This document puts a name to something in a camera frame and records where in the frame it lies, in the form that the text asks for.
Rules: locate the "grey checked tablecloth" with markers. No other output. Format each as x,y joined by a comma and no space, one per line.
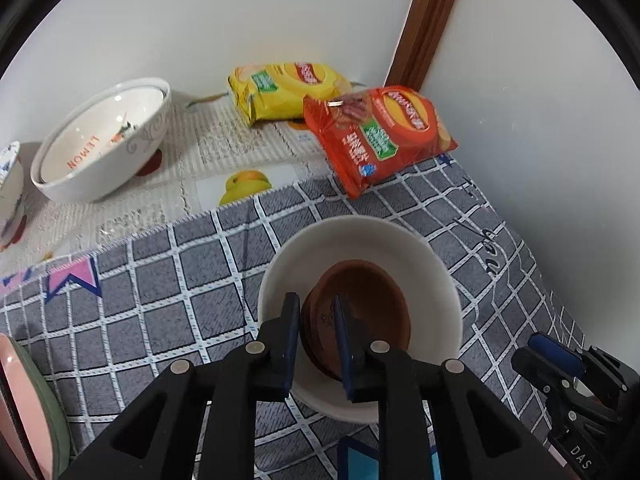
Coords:
150,310

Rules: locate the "pink square plate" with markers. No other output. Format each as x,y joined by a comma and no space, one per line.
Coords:
20,410

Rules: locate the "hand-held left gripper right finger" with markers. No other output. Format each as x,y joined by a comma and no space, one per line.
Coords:
342,340

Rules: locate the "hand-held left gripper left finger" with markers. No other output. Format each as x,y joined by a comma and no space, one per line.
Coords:
291,340

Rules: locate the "red snack bag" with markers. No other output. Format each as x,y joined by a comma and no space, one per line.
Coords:
390,135

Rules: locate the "yellow snack bag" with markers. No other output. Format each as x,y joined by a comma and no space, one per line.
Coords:
285,95

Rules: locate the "white bowl with grey pattern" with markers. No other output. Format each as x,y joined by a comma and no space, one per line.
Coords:
375,245

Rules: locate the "green square plate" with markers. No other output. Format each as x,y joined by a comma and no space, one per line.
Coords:
59,425

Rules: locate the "white fruit-printed mat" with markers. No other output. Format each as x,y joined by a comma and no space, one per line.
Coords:
210,160

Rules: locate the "white bowl with orange print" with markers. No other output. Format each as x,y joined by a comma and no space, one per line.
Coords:
90,140

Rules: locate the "small brown bowl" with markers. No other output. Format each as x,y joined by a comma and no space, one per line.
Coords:
370,300

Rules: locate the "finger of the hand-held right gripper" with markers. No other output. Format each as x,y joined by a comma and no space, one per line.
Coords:
555,352
605,367

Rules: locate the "white lemon-print bowl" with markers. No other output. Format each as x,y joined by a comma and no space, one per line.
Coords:
110,170

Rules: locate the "wooden door frame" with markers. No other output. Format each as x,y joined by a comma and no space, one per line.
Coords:
425,25

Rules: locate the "white bowl with blue birds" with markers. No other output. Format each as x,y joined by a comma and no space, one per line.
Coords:
10,195

